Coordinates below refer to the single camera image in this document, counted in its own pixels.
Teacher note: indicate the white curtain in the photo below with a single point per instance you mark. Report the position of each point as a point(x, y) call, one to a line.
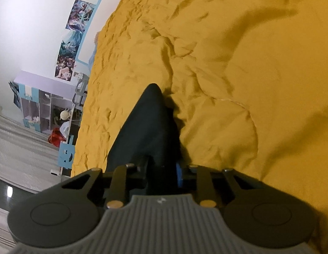
point(26, 162)

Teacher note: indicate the yellow bed cover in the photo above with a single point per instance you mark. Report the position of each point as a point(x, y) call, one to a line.
point(247, 80)

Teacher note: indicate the blue smiley chair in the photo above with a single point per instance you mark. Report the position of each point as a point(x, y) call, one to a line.
point(66, 154)

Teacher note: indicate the red bag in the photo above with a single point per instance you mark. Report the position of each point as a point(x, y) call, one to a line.
point(56, 137)

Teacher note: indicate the dark desk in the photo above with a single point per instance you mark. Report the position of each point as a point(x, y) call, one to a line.
point(80, 94)

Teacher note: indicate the black pants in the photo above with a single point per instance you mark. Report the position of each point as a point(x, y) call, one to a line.
point(149, 139)

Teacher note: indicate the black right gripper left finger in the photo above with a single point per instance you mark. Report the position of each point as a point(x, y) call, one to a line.
point(69, 211)

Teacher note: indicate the anime posters on wall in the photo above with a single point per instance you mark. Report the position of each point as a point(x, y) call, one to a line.
point(79, 17)

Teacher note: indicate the cream round helmet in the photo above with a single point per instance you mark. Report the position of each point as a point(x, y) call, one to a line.
point(65, 115)

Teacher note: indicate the blue white headboard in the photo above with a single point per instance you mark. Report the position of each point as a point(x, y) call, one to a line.
point(101, 13)

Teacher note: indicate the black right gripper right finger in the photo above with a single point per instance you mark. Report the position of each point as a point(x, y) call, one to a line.
point(255, 212)

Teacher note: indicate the purple blue shelf unit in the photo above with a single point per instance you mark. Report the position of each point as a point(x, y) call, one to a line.
point(42, 100)

